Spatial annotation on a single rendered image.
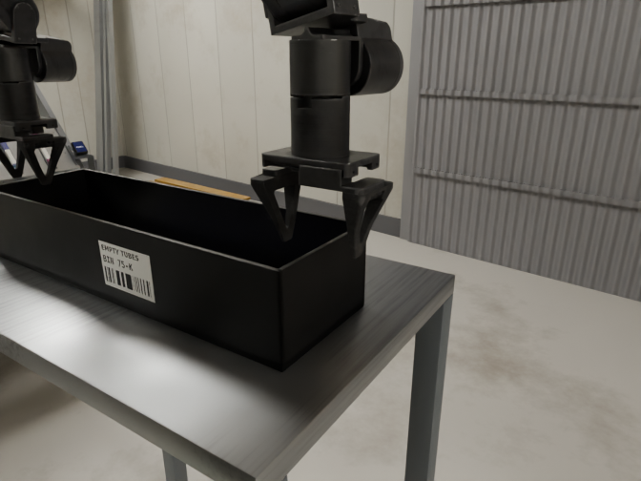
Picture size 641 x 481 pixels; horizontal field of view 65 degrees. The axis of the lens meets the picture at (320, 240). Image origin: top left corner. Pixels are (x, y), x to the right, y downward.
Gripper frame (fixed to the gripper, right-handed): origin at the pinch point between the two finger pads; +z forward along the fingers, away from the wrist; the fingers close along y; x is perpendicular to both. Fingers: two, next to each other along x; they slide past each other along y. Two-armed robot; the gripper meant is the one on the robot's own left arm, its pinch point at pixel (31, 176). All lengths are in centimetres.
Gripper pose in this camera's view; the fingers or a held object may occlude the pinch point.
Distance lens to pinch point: 94.5
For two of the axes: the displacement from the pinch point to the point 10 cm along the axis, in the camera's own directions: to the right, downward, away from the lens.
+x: -5.5, 2.8, -7.9
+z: -0.1, 9.4, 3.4
